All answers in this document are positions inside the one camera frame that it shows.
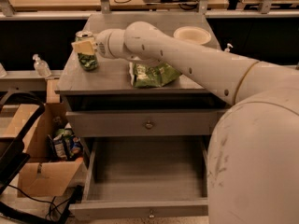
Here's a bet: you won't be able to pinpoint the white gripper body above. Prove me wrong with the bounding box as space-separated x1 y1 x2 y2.
95 29 129 59

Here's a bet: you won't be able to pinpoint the clear sanitizer bottle left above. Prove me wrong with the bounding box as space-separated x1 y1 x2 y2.
33 54 51 77

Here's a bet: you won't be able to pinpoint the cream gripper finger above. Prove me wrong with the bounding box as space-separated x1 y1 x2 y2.
72 37 96 55

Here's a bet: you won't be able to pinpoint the brown cardboard box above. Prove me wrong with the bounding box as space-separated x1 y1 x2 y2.
2 78 84 199

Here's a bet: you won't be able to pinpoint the small white pump bottle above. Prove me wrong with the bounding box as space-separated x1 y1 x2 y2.
224 43 234 52

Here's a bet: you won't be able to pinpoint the black frame at left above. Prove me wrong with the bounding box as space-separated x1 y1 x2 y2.
0 90 83 224

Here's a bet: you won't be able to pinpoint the green chip bag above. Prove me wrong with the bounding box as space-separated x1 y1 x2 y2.
129 63 181 88

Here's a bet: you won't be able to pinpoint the grey drawer cabinet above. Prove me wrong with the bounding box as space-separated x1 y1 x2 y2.
55 12 237 221

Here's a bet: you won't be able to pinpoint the snack packets in box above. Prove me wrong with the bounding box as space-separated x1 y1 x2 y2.
47 123 83 161

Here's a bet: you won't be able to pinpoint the open grey middle drawer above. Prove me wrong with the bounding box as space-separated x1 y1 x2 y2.
70 136 208 220

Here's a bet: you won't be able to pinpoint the closed grey top drawer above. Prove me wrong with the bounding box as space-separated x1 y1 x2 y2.
66 109 224 137

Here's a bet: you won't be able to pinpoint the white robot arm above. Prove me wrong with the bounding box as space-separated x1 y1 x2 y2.
95 21 299 224

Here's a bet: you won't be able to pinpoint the green soda can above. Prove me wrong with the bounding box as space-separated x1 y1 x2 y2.
74 30 98 71

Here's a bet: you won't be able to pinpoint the white paper bowl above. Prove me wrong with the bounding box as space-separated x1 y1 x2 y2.
173 26 211 45

